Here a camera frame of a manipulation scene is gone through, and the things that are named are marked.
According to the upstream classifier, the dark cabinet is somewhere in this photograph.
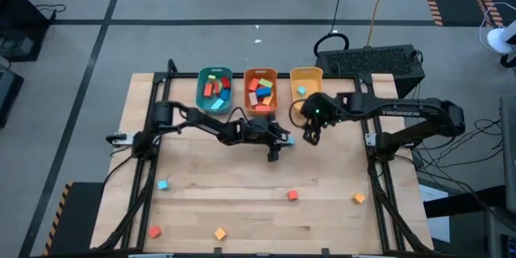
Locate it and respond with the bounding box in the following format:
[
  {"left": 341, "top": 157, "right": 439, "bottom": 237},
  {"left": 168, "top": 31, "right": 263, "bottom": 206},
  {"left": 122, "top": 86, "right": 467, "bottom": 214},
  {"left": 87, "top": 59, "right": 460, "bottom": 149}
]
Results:
[{"left": 485, "top": 205, "right": 516, "bottom": 258}]

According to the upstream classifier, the yellow plastic bin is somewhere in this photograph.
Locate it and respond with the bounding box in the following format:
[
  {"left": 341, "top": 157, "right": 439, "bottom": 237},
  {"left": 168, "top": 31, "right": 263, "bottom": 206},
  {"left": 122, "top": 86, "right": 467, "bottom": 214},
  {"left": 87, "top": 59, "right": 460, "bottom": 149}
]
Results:
[{"left": 289, "top": 66, "right": 325, "bottom": 116}]

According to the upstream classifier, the white round device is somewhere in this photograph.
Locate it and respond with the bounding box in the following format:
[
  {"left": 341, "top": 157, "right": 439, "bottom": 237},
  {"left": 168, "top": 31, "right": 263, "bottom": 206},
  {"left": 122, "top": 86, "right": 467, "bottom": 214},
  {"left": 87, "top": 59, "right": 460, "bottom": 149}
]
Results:
[{"left": 485, "top": 19, "right": 516, "bottom": 56}]

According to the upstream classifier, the white paper sheet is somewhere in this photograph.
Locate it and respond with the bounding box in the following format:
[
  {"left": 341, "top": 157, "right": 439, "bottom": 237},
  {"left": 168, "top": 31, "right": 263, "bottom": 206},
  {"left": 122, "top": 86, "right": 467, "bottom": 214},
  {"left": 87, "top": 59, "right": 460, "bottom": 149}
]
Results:
[{"left": 418, "top": 183, "right": 452, "bottom": 243}]

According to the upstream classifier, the yellow cable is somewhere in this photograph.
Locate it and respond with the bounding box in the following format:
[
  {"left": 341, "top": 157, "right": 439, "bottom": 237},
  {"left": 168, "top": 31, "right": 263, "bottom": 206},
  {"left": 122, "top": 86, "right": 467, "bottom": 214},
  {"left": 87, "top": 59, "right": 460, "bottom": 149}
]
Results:
[{"left": 365, "top": 0, "right": 394, "bottom": 48}]

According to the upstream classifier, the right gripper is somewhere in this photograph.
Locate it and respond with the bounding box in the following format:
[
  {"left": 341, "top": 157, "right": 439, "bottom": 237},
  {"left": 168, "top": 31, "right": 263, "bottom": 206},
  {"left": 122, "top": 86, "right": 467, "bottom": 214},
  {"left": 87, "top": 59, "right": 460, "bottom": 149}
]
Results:
[{"left": 300, "top": 91, "right": 344, "bottom": 147}]

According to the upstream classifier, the black cabinet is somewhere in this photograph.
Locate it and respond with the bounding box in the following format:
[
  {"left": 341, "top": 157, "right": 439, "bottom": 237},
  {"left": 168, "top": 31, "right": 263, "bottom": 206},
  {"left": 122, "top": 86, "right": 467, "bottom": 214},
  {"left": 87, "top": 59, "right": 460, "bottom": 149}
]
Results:
[{"left": 0, "top": 0, "right": 52, "bottom": 64}]

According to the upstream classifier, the orange plastic bin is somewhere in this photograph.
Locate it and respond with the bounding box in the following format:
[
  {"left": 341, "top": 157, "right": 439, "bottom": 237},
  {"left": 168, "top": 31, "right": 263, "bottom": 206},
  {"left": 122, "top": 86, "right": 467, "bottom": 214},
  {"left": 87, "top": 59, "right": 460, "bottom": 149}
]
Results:
[{"left": 243, "top": 67, "right": 279, "bottom": 116}]

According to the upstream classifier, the black sleeved cable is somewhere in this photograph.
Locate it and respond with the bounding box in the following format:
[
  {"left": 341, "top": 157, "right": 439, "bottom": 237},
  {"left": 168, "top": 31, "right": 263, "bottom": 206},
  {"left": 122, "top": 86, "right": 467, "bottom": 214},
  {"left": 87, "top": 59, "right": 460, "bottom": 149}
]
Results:
[
  {"left": 370, "top": 169, "right": 428, "bottom": 253},
  {"left": 96, "top": 160, "right": 158, "bottom": 251}
]

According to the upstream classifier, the black coiled cable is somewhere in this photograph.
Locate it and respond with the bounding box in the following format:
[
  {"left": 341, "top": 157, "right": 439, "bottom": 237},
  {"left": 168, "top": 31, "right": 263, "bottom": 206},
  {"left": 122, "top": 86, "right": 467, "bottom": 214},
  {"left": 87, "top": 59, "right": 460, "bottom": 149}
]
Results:
[{"left": 313, "top": 0, "right": 351, "bottom": 60}]

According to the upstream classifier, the black support beam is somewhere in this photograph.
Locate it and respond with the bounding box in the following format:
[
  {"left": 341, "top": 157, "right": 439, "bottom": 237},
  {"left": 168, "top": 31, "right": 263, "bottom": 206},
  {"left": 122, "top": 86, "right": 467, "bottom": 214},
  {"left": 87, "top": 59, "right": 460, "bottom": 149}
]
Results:
[{"left": 422, "top": 185, "right": 509, "bottom": 219}]

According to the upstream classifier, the black perforated computer case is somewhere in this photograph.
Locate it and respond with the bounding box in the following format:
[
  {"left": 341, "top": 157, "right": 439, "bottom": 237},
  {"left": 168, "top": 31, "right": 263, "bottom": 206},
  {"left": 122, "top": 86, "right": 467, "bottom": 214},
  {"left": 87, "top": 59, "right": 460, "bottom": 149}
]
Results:
[{"left": 314, "top": 44, "right": 427, "bottom": 102}]

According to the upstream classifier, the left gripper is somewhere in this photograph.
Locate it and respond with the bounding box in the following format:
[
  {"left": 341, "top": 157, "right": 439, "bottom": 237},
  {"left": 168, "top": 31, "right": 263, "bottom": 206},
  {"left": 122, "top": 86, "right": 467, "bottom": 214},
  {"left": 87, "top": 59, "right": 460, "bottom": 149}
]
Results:
[{"left": 242, "top": 115, "right": 292, "bottom": 163}]

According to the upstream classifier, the teal plastic bin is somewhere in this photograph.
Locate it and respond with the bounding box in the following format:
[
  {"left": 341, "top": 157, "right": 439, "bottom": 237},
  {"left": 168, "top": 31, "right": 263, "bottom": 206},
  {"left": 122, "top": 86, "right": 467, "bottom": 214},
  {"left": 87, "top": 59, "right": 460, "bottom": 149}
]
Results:
[{"left": 195, "top": 66, "right": 234, "bottom": 116}]

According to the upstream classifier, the black aluminium table frame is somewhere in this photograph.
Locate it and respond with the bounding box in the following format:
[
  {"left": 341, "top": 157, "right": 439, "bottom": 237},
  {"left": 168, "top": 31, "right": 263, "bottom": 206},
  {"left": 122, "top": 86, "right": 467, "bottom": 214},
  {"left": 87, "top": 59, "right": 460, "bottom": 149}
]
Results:
[{"left": 96, "top": 59, "right": 435, "bottom": 256}]

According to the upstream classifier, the black equipment case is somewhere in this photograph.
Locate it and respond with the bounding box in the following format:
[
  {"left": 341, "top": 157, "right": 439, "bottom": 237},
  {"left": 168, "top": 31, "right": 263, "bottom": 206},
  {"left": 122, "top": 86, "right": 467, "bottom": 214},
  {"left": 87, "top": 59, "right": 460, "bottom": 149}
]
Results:
[{"left": 0, "top": 62, "right": 25, "bottom": 130}]

